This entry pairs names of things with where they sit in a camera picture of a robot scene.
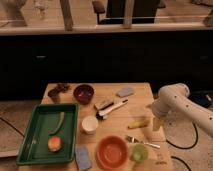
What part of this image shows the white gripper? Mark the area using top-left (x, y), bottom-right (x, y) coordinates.
top-left (151, 99), bottom-right (170, 131)

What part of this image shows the beige eraser block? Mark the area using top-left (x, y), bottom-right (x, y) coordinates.
top-left (94, 99), bottom-right (114, 110)

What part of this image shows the green chili pepper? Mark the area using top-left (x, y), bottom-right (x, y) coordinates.
top-left (49, 112), bottom-right (65, 135)

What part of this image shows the green cup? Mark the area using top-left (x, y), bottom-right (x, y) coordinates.
top-left (130, 144), bottom-right (148, 163)

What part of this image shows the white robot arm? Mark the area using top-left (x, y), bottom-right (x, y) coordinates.
top-left (151, 83), bottom-right (213, 137)

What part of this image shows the silver fork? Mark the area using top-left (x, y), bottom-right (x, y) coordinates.
top-left (125, 135), bottom-right (160, 149)

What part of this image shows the purple bowl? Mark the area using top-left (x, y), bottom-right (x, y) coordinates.
top-left (73, 84), bottom-right (94, 105)

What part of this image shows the black cable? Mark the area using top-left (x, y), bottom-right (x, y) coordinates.
top-left (165, 122), bottom-right (200, 171)

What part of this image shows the blue sponge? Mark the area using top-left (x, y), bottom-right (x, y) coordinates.
top-left (75, 146), bottom-right (92, 171)
top-left (116, 88), bottom-right (134, 97)

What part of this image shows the blue sponge front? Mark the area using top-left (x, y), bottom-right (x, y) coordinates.
top-left (75, 146), bottom-right (92, 171)

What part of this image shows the blue sponge back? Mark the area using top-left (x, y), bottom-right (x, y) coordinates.
top-left (116, 88), bottom-right (134, 97)

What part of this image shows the green plastic tray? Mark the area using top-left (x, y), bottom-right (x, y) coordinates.
top-left (17, 103), bottom-right (78, 166)

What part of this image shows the yellow banana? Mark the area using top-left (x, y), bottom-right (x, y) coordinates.
top-left (128, 119), bottom-right (150, 129)

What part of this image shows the orange bowl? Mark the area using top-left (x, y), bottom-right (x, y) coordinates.
top-left (95, 135), bottom-right (128, 170)

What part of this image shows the white cup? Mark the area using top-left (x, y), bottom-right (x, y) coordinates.
top-left (81, 116), bottom-right (98, 134)

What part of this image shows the dark brown toy object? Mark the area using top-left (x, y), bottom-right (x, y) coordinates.
top-left (48, 83), bottom-right (70, 103)

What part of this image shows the orange peach fruit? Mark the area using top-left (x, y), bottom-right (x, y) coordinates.
top-left (48, 136), bottom-right (62, 152)

